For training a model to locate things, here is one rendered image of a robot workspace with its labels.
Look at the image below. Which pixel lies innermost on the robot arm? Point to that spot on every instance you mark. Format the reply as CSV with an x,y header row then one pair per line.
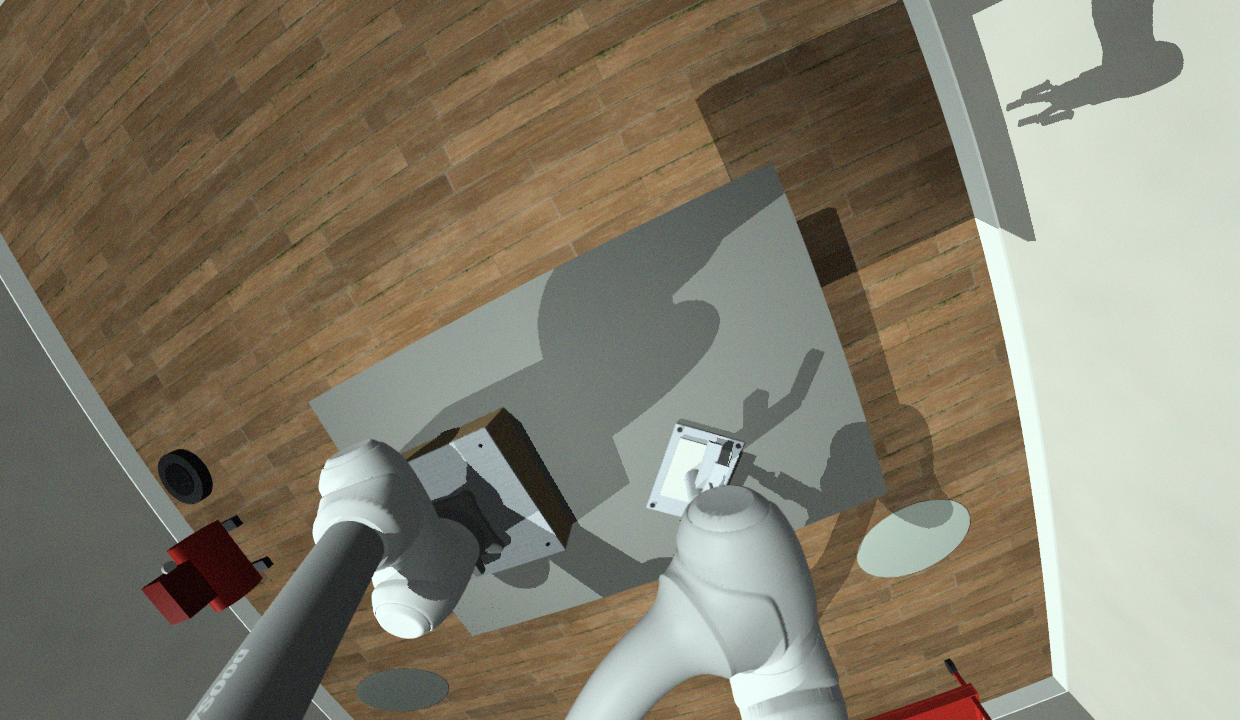
x,y
738,596

